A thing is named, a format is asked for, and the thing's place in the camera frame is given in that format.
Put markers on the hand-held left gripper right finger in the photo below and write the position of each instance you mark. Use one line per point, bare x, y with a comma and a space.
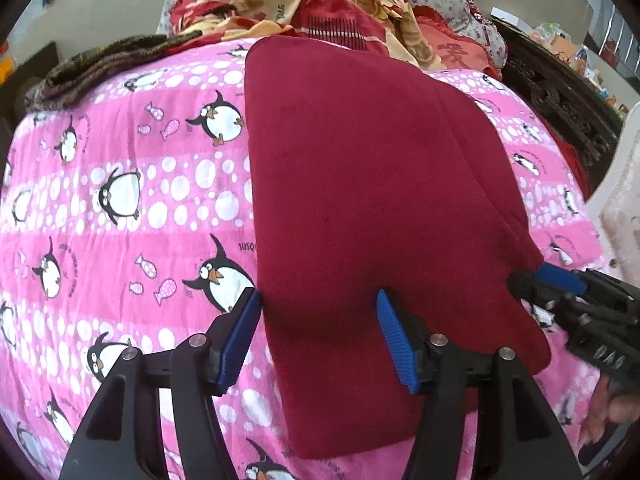
395, 345

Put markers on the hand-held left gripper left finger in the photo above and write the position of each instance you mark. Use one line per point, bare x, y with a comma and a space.
242, 340

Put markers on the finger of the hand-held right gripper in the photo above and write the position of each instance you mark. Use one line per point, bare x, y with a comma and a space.
562, 277
530, 287

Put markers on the maroon knit sweater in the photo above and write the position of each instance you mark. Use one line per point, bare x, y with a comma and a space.
370, 180

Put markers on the person's right hand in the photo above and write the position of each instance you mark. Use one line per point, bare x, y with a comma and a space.
607, 415

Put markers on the pink penguin print blanket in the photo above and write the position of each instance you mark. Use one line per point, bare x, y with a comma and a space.
125, 220

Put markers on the dark carved wooden headboard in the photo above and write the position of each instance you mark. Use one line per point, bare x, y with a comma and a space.
555, 95

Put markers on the clutter of small packets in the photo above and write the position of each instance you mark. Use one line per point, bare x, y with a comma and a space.
580, 60

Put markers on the white cardboard box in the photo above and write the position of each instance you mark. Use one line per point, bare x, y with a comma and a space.
507, 16

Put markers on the folded brown patterned cloth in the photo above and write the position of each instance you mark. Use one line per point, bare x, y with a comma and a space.
100, 67

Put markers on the red and yellow floral quilt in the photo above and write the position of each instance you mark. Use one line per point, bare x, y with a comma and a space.
330, 5

